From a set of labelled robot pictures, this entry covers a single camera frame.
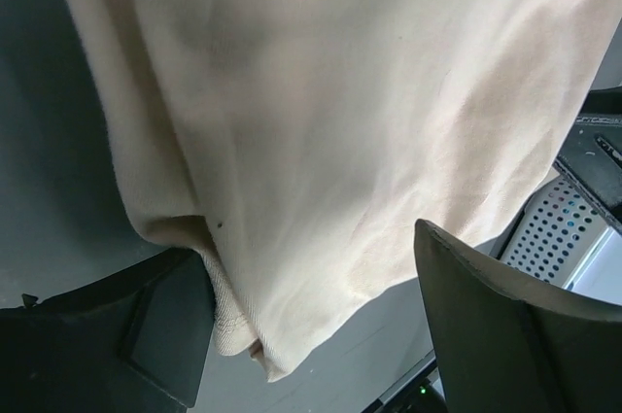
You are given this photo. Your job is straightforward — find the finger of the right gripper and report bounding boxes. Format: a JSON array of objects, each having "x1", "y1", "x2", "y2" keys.
[{"x1": 554, "y1": 86, "x2": 622, "y2": 231}]

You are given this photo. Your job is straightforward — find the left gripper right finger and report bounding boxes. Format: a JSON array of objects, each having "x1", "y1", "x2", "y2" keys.
[{"x1": 414, "y1": 220, "x2": 621, "y2": 412}]

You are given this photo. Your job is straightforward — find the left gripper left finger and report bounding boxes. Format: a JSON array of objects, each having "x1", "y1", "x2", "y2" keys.
[{"x1": 1, "y1": 249, "x2": 215, "y2": 412}]

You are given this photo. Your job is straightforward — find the beige t shirt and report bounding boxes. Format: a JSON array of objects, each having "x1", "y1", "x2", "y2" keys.
[{"x1": 67, "y1": 0, "x2": 621, "y2": 382}]

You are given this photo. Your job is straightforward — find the white perforated laundry basket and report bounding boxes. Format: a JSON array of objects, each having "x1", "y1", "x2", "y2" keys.
[{"x1": 499, "y1": 177, "x2": 615, "y2": 291}]

